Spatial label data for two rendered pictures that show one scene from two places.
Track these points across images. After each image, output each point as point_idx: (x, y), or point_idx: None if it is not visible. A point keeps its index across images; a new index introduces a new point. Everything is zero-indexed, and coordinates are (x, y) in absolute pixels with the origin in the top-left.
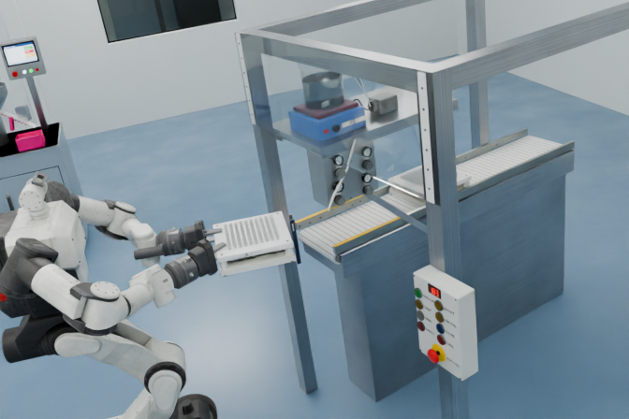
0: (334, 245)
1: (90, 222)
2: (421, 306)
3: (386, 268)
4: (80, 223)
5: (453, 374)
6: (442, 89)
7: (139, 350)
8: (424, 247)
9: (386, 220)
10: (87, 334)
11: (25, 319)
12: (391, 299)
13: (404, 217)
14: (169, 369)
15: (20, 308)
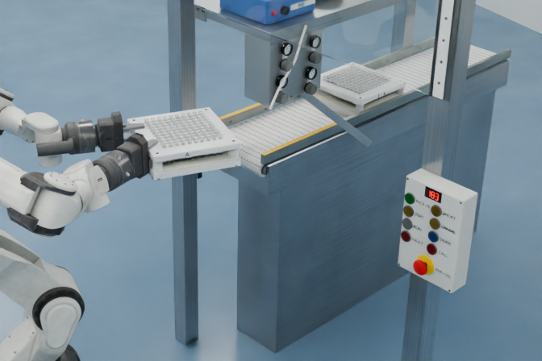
0: (263, 153)
1: None
2: (411, 213)
3: (307, 188)
4: None
5: (440, 287)
6: None
7: (34, 271)
8: (348, 164)
9: (311, 128)
10: (38, 233)
11: None
12: (307, 226)
13: (343, 124)
14: (68, 296)
15: None
